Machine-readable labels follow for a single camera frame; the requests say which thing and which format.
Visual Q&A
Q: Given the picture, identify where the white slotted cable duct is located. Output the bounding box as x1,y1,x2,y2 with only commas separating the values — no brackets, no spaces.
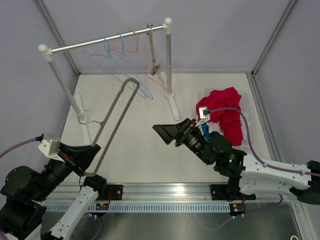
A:
44,202,231,214

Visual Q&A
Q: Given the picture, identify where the blue t shirt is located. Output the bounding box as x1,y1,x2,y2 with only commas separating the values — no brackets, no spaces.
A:
201,123,210,141

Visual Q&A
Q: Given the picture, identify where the white plastic basket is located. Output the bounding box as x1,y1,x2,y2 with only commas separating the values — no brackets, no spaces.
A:
201,88,257,150

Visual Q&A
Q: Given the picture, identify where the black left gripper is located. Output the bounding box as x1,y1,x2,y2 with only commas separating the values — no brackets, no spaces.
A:
32,141,102,201

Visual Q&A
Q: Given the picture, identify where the light blue hanger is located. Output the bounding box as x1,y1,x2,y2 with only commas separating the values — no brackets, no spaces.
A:
101,36,154,100
81,38,149,99

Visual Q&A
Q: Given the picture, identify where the white t shirt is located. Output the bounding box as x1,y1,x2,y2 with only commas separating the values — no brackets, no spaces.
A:
207,111,252,141

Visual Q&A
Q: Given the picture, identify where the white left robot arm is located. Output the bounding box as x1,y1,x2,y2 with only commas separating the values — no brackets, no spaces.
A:
0,144,107,240

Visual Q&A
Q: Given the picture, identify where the magenta t shirt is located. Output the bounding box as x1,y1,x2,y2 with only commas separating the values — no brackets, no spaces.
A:
195,87,244,147

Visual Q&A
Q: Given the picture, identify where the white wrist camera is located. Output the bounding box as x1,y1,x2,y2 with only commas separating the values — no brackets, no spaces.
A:
195,106,211,127
38,134,63,162

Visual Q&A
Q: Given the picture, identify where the pink wire hanger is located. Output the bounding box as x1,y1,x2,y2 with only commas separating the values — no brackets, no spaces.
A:
110,30,172,93

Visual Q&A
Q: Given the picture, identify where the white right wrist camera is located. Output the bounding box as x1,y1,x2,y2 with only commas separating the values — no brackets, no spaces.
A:
195,106,211,127

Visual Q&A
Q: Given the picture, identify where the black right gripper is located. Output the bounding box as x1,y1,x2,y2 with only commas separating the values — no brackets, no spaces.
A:
153,118,213,165

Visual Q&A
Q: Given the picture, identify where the aluminium mounting rail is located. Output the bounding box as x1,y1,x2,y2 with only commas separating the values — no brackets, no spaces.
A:
49,181,305,203

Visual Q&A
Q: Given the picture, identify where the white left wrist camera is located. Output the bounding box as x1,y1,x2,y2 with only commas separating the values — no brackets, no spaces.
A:
38,134,63,162

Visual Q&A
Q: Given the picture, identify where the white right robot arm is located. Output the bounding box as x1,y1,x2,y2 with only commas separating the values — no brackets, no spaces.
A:
152,118,320,205

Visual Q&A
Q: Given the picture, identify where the clothes rack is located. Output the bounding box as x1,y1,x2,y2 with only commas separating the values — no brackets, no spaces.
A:
38,17,181,146

